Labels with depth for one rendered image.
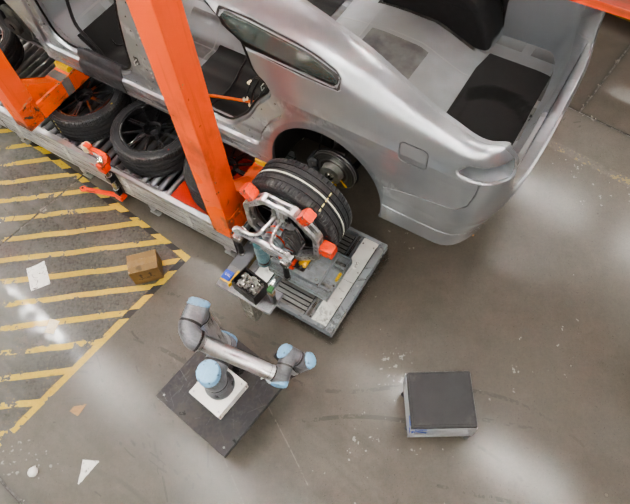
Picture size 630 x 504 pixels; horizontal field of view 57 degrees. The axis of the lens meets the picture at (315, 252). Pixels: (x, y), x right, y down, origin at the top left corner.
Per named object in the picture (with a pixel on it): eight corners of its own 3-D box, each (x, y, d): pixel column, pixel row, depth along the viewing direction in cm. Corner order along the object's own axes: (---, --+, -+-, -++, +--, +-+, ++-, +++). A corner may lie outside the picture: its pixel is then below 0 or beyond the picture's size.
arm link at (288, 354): (282, 361, 310) (299, 369, 316) (288, 341, 315) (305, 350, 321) (272, 361, 317) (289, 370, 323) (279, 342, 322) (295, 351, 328)
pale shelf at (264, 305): (283, 295, 383) (283, 293, 381) (269, 315, 377) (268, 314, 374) (231, 266, 396) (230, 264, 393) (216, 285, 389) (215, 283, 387)
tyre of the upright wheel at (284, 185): (252, 177, 393) (326, 238, 405) (232, 202, 383) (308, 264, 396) (286, 141, 333) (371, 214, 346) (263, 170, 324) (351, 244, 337)
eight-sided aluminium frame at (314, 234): (325, 264, 375) (322, 219, 328) (320, 272, 372) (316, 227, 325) (256, 228, 391) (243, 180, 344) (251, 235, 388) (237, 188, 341)
